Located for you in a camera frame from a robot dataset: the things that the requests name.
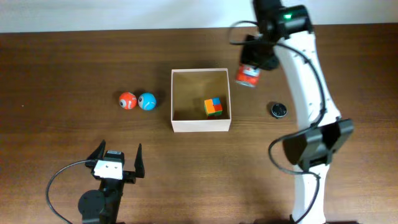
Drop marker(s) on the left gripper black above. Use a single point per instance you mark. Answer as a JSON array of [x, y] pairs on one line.
[[130, 176]]

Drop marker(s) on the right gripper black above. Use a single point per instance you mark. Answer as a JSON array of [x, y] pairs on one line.
[[254, 57]]

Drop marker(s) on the red toy fire truck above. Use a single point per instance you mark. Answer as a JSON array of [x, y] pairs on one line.
[[247, 75]]

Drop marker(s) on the multicolour puzzle cube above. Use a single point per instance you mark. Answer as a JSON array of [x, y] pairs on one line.
[[213, 107]]

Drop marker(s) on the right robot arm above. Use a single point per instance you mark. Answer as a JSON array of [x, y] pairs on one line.
[[286, 38]]

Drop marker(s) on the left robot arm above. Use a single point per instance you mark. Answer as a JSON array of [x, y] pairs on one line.
[[102, 205]]

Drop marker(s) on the black round toy wheel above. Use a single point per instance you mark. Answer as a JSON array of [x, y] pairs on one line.
[[278, 110]]

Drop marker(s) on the red toy ball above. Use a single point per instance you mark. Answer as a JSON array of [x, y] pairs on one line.
[[127, 100]]

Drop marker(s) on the blue toy ball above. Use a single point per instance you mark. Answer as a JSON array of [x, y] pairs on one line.
[[147, 101]]

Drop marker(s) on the pink open cardboard box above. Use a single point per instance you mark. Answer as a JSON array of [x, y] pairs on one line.
[[189, 90]]

